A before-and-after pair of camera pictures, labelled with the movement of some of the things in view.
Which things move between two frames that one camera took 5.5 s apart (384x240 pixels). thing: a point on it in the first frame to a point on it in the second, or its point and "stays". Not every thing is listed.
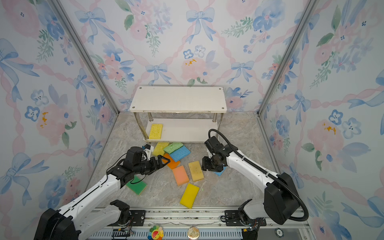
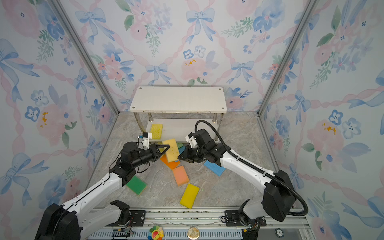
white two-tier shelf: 187,114 stays
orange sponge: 172,164 stays
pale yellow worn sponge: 196,171 to 172,152
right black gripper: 205,166 to 187,158
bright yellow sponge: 156,131 stays
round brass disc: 193,232 stays
